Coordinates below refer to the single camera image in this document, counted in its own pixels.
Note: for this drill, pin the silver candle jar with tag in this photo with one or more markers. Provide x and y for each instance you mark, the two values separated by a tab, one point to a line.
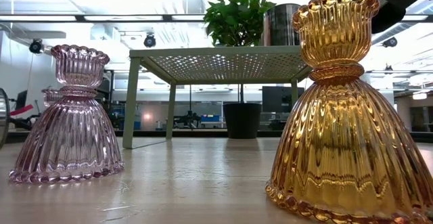
280	26

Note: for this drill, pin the pink ribbed glass candle holder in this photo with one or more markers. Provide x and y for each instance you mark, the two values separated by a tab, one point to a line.
71	132
50	97

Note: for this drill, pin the amber ribbed glass candle holder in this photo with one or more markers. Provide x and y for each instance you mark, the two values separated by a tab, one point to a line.
338	142

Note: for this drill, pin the black monitor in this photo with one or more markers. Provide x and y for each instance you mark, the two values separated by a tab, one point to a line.
277	99

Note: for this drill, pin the green leafy plant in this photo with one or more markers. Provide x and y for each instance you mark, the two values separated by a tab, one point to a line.
236	21

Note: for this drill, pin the green perforated metal shelf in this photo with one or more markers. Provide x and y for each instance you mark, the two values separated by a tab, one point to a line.
220	52

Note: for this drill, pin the black plant pot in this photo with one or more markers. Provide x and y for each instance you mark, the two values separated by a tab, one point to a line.
242	120

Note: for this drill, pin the red object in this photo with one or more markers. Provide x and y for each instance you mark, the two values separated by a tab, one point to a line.
21	110

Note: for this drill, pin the black ceiling camera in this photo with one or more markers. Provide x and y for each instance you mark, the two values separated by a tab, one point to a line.
390	42
149	40
35	46

